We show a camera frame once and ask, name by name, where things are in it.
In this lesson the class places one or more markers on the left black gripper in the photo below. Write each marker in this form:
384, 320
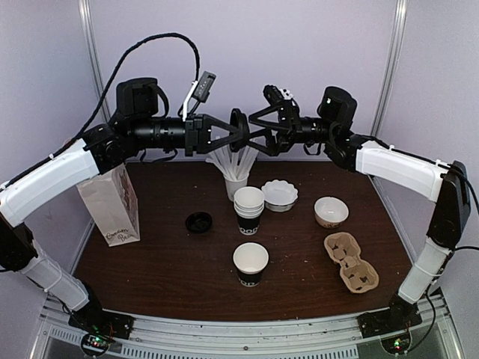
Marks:
200, 124

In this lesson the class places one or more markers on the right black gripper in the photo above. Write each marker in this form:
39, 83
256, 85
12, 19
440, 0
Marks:
289, 124

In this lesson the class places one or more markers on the black cup lid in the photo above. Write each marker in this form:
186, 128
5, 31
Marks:
239, 120

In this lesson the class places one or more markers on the stack of paper cups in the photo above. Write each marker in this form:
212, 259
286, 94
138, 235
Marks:
249, 204

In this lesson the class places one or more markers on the single black paper cup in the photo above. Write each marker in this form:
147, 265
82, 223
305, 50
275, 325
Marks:
250, 259

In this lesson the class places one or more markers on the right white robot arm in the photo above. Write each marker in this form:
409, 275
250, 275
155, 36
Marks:
444, 184

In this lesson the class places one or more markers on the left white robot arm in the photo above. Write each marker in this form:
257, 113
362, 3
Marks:
135, 126

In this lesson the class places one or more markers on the white cup of straws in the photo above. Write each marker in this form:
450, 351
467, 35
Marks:
234, 167

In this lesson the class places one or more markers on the white scalloped bowl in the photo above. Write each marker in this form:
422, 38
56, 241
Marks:
279, 195

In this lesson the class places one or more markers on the black lid on table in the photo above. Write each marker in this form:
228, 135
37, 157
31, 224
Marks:
199, 222

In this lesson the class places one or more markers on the white round bowl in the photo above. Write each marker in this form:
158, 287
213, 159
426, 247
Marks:
330, 212

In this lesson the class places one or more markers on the white paper bag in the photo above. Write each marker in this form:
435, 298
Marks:
112, 203

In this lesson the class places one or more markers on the cardboard cup carrier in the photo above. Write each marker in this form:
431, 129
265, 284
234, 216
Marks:
358, 275

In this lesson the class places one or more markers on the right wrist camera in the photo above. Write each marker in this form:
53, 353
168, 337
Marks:
279, 98

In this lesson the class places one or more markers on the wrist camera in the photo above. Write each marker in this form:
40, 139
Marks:
279, 98
199, 91

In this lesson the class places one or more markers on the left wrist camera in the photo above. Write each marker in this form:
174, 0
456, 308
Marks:
199, 91

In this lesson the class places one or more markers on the left aluminium post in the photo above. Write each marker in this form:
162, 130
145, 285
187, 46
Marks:
86, 20

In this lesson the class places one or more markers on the aluminium post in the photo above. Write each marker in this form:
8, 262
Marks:
396, 42
86, 20

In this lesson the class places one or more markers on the right aluminium post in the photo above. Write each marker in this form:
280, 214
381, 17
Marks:
396, 42

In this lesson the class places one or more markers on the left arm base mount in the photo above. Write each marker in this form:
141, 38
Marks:
99, 322

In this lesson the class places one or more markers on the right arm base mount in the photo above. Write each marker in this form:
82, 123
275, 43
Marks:
384, 322

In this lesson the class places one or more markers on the aluminium front rail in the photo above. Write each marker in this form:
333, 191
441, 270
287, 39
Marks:
327, 337

